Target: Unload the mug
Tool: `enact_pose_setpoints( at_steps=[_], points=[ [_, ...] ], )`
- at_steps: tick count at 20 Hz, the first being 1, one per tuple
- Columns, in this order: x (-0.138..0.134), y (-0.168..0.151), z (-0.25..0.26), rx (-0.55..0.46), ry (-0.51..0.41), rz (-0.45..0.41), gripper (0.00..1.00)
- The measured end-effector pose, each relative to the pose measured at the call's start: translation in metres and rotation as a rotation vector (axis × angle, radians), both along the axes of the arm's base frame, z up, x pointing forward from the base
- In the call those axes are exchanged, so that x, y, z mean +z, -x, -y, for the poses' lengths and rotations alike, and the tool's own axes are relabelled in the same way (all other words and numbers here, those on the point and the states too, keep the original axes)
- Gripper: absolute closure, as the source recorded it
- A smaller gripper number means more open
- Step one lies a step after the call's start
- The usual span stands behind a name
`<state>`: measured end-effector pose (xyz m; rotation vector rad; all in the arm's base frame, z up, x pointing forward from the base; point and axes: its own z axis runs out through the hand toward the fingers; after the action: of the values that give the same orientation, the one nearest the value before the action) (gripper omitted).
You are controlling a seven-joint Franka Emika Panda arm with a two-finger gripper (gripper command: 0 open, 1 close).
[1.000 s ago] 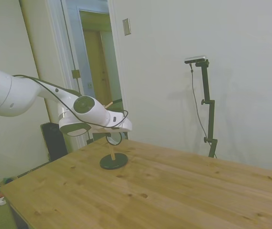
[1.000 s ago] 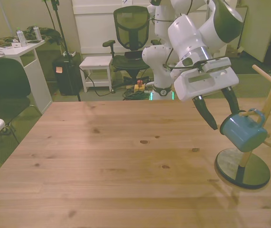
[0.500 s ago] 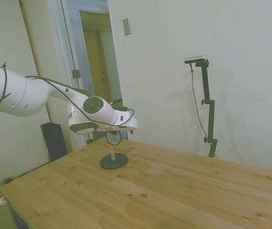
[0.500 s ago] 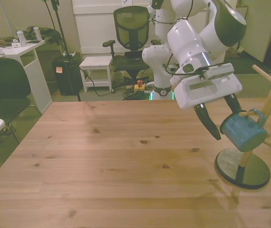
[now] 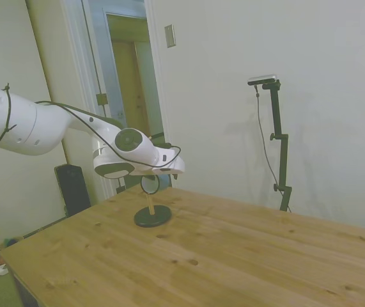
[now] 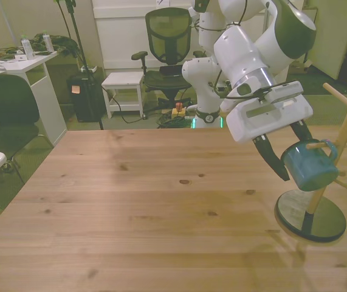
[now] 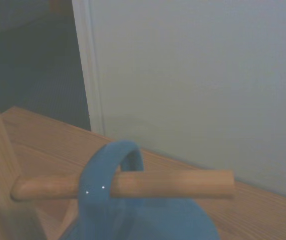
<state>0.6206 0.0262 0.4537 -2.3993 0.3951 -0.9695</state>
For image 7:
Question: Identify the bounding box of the white door frame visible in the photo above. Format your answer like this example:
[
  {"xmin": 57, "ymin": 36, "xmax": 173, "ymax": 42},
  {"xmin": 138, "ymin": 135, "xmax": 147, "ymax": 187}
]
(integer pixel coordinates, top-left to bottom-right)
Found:
[{"xmin": 71, "ymin": 0, "xmax": 106, "ymax": 135}]

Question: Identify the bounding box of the blue enamel mug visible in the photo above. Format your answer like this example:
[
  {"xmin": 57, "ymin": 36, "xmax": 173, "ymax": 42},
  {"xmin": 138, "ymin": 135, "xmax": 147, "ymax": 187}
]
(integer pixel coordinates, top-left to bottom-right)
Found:
[{"xmin": 60, "ymin": 139, "xmax": 220, "ymax": 240}]

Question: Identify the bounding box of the brown wooden door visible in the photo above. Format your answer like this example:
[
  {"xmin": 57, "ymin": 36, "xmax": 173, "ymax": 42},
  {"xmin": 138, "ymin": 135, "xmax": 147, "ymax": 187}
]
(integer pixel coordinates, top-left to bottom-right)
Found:
[{"xmin": 49, "ymin": 0, "xmax": 73, "ymax": 14}]

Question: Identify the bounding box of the wooden mug tree black base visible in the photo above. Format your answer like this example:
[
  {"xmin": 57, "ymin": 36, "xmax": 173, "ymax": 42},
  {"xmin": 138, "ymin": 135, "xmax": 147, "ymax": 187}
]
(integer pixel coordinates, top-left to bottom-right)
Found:
[{"xmin": 0, "ymin": 71, "xmax": 235, "ymax": 240}]

